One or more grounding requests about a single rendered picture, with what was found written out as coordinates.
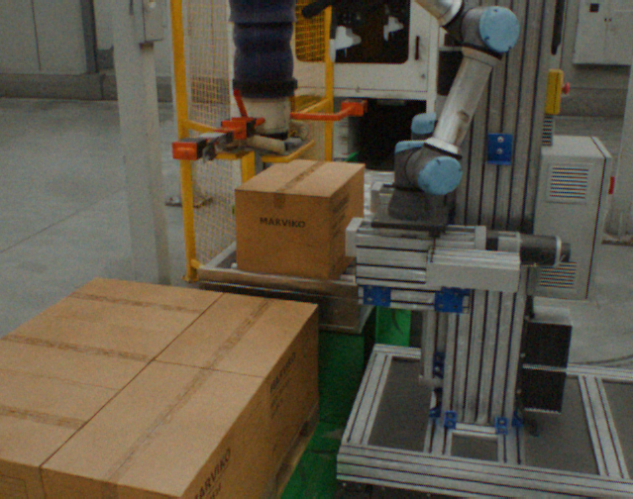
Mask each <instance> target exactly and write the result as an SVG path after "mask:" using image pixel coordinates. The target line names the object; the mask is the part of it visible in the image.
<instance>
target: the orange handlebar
mask: <svg viewBox="0 0 633 499"><path fill-rule="evenodd" d="M353 112H354V107H349V108H347V109H345V110H342V111H341V112H339V113H337V114H320V113H296V112H291V113H290V119H291V120H313V121H341V120H343V119H345V118H347V116H348V115H350V114H351V113H353ZM264 122H265V118H260V119H256V124H255V126H258V125H261V124H263V123H264ZM213 132H215V133H221V134H227V133H229V132H234V139H236V138H237V137H236V136H237V135H239V134H241V133H242V132H243V129H242V128H241V127H238V128H230V127H225V128H223V127H220V128H216V129H214V131H213ZM177 153H178V154H180V155H194V154H195V149H184V148H178V149H177Z"/></svg>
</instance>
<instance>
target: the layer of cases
mask: <svg viewBox="0 0 633 499"><path fill-rule="evenodd" d="M318 393H319V305H318V304H311V303H303V302H294V301H285V300H276V298H267V297H259V296H250V295H241V294H232V293H225V294H224V293H223V292H214V291H206V290H197V289H187V288H179V287H170V285H162V284H152V283H144V282H136V281H126V280H118V279H109V278H100V277H95V278H94V279H92V280H91V281H89V282H88V283H86V284H84V285H83V286H80V288H79V289H77V290H75V291H74V292H72V293H71V294H69V295H68V296H66V297H64V298H62V299H60V300H59V301H57V302H56V304H54V305H52V306H51V307H49V308H48V309H46V310H44V311H43V312H41V313H40V314H39V315H37V316H35V317H33V318H32V319H30V321H29V322H27V323H25V324H23V325H21V326H20V327H18V328H17V329H15V330H13V331H12V332H10V333H9V334H6V335H5V336H3V338H1V339H0V499H260V497H261V494H262V493H263V491H264V488H265V486H266V485H267V482H268V481H269V478H270V476H271V475H273V473H274V471H275V469H276V468H277V466H278V464H279V461H280V459H281V458H282V456H283V454H284V452H285V450H286V449H288V447H289V444H290V442H291V440H292V439H293V437H294V435H295V433H296V431H297V429H298V427H299V425H300V423H302V421H303V420H304V418H305V416H306V413H307V411H308V410H309V408H310V406H311V404H312V403H313V401H314V398H315V396H317V394H318Z"/></svg>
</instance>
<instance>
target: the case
mask: <svg viewBox="0 0 633 499"><path fill-rule="evenodd" d="M364 210H365V165H364V164H358V163H341V162H326V161H310V159H294V160H293V162H291V163H290V164H284V163H277V164H274V165H273V166H271V167H269V168H268V169H266V170H264V171H263V172H260V173H259V175H257V176H255V177H254V178H252V179H250V180H249V181H246V182H244V183H243V184H241V185H240V186H238V187H236V189H235V214H236V241H237V268H238V269H241V270H251V271H252V272H260V273H270V274H280V275H290V276H299V277H309V278H319V279H328V280H338V278H339V277H340V276H341V274H342V273H344V272H345V269H346V268H347V267H348V265H349V264H350V263H351V261H352V260H353V259H354V257H353V256H347V255H346V229H347V228H348V226H349V224H350V223H351V221H352V220H353V218H364Z"/></svg>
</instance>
